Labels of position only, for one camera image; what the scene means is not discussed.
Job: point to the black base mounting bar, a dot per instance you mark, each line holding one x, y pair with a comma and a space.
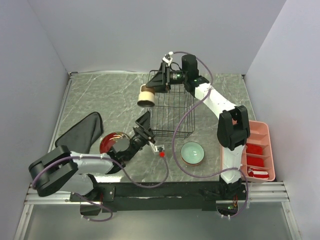
125, 196

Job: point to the orange white patterned bowl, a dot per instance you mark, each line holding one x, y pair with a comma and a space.
192, 164

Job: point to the pink divided plastic tray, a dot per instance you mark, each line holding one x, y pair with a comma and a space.
259, 135

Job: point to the black wire dish rack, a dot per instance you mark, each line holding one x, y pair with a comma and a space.
169, 108

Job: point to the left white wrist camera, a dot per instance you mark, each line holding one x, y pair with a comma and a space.
158, 149

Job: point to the red cloth in tray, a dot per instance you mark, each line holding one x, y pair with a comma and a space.
254, 149
255, 161

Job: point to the aluminium rail frame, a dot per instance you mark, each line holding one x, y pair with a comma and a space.
267, 192

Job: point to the dark grey cloth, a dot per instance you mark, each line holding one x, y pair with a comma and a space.
81, 136

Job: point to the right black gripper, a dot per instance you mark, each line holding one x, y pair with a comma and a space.
159, 81

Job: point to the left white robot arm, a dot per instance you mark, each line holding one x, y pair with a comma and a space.
71, 168

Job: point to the celadon green bowl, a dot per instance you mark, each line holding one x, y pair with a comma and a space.
192, 152

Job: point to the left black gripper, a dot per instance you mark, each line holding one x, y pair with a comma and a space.
144, 120

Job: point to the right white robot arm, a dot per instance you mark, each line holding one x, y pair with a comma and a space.
233, 128

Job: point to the red white striped cloth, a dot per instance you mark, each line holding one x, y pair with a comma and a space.
257, 173

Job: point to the beige brown ceramic cup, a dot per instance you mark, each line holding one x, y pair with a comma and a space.
146, 97

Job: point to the red floral lacquer plate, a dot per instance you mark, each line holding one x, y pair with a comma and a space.
109, 140

